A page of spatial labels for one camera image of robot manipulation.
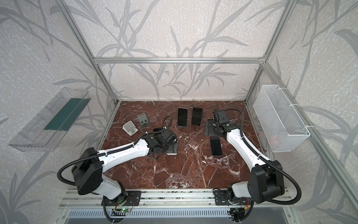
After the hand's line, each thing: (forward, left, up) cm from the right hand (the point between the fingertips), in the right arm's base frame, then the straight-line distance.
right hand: (214, 124), depth 87 cm
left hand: (-11, +26, -6) cm, 28 cm away
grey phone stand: (+11, +50, -10) cm, 52 cm away
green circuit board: (-43, +49, -14) cm, 67 cm away
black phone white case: (-8, -3, -15) cm, 17 cm away
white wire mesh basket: (-15, -26, +20) cm, 36 cm away
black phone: (+9, +20, -5) cm, 23 cm away
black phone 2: (+12, +10, -6) cm, 17 cm away
